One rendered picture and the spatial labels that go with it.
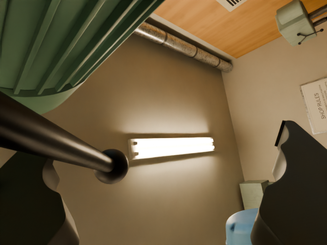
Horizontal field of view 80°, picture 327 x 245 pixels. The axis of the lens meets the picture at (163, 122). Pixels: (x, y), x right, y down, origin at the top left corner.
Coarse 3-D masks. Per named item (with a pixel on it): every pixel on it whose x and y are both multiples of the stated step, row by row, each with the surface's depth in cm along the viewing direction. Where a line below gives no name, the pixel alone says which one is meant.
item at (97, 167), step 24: (0, 96) 5; (0, 120) 5; (24, 120) 6; (48, 120) 7; (0, 144) 5; (24, 144) 6; (48, 144) 7; (72, 144) 9; (96, 168) 14; (120, 168) 19
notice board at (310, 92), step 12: (312, 84) 240; (324, 84) 232; (312, 96) 240; (324, 96) 232; (312, 108) 239; (324, 108) 231; (312, 120) 239; (324, 120) 231; (312, 132) 239; (324, 132) 230
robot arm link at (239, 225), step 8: (256, 208) 41; (232, 216) 39; (240, 216) 38; (248, 216) 37; (232, 224) 36; (240, 224) 34; (248, 224) 34; (232, 232) 35; (240, 232) 33; (248, 232) 32; (232, 240) 35; (240, 240) 33; (248, 240) 32
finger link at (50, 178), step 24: (0, 168) 8; (24, 168) 8; (48, 168) 9; (0, 192) 7; (24, 192) 7; (48, 192) 7; (0, 216) 6; (24, 216) 6; (48, 216) 6; (0, 240) 6; (24, 240) 6; (48, 240) 6; (72, 240) 7
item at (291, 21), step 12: (276, 12) 172; (288, 12) 165; (300, 12) 162; (312, 12) 176; (324, 12) 172; (288, 24) 176; (300, 24) 174; (312, 24) 191; (288, 36) 191; (300, 36) 194; (312, 36) 197
